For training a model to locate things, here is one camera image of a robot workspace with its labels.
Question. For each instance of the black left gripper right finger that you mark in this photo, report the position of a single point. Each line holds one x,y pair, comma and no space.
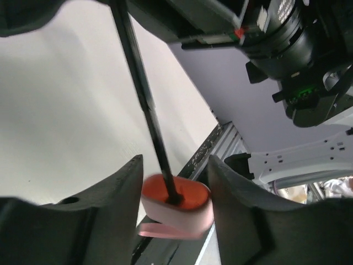
254,226

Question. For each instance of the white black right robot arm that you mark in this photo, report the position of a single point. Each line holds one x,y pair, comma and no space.
294,126

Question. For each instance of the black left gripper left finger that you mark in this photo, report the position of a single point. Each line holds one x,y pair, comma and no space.
94,226

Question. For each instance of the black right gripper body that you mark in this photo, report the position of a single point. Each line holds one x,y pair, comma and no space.
273,35

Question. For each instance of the pink folding umbrella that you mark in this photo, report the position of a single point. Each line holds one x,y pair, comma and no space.
180,208

